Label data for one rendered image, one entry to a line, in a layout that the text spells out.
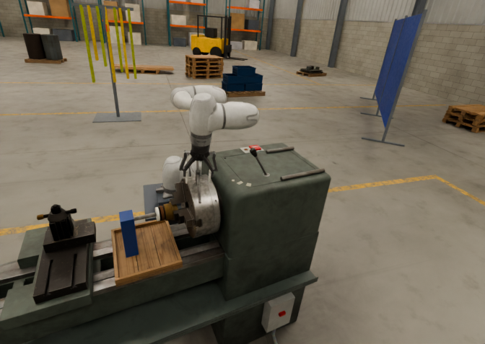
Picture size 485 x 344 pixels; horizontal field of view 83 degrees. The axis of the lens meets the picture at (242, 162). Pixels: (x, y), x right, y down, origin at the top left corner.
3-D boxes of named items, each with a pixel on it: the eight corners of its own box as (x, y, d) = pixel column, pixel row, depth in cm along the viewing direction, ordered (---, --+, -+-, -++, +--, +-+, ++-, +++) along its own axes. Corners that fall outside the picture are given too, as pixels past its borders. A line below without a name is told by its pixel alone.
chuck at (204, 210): (193, 204, 167) (196, 163, 148) (211, 246, 145) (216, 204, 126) (179, 207, 163) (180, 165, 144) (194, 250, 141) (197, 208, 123)
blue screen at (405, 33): (359, 97, 911) (380, 17, 805) (385, 101, 889) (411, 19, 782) (361, 138, 563) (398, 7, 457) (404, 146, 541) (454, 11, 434)
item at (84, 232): (96, 228, 140) (94, 221, 138) (96, 241, 132) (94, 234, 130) (47, 239, 132) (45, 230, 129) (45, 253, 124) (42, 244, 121)
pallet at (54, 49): (67, 60, 1148) (61, 34, 1102) (60, 63, 1079) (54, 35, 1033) (34, 59, 1121) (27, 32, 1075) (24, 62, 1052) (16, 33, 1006)
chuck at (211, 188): (199, 203, 168) (203, 162, 150) (217, 244, 147) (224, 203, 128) (193, 204, 167) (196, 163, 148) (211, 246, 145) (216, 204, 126)
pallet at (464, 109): (470, 119, 766) (478, 103, 746) (506, 130, 695) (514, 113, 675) (439, 121, 723) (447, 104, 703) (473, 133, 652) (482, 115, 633)
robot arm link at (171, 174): (161, 180, 207) (159, 153, 197) (185, 177, 213) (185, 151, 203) (164, 192, 193) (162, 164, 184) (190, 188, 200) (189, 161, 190)
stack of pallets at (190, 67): (214, 73, 1115) (215, 55, 1082) (224, 78, 1050) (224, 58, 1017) (184, 74, 1057) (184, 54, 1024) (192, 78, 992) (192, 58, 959)
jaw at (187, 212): (194, 205, 141) (201, 218, 131) (194, 213, 143) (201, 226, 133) (172, 210, 136) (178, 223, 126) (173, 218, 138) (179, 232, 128)
